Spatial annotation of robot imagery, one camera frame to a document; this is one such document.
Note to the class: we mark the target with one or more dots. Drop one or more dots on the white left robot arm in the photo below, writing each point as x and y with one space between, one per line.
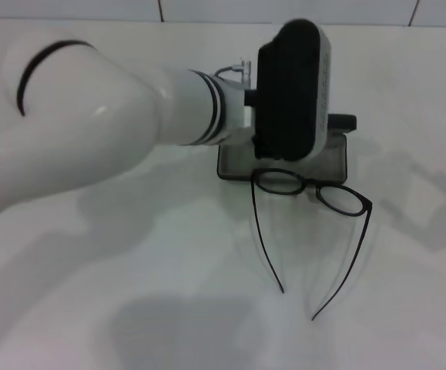
91 135

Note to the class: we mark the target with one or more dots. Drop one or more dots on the black glasses case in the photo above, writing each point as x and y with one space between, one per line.
245 162

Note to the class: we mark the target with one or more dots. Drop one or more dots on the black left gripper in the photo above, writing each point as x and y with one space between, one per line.
265 148

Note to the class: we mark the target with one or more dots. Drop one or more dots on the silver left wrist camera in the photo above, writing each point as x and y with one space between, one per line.
288 85

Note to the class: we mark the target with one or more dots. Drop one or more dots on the black glasses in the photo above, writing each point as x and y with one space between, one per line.
278 181

